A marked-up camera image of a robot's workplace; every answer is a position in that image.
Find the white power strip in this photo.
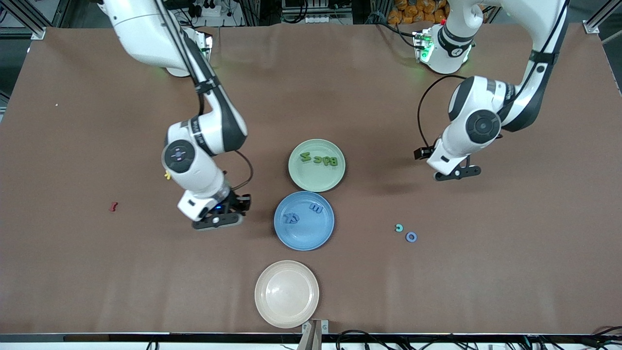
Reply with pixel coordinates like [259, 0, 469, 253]
[192, 0, 222, 18]

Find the black cable bundle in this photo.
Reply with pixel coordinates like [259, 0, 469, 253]
[335, 330, 622, 350]

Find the beige plastic plate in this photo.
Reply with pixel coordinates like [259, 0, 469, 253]
[254, 260, 320, 329]

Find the aluminium frame profile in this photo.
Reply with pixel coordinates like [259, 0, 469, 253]
[0, 0, 66, 40]
[583, 0, 622, 35]

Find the silver equipment rack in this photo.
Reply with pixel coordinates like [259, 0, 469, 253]
[282, 0, 353, 25]

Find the blue plastic plate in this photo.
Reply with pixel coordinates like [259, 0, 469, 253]
[274, 191, 335, 251]

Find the brown table cover sheet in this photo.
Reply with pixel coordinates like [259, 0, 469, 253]
[0, 22, 622, 336]

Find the metal clamp bracket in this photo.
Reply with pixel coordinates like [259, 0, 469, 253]
[301, 319, 329, 350]

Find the bag of orange objects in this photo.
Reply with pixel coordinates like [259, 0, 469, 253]
[387, 0, 450, 25]

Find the green plastic plate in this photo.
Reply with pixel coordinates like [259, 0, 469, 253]
[287, 139, 346, 193]

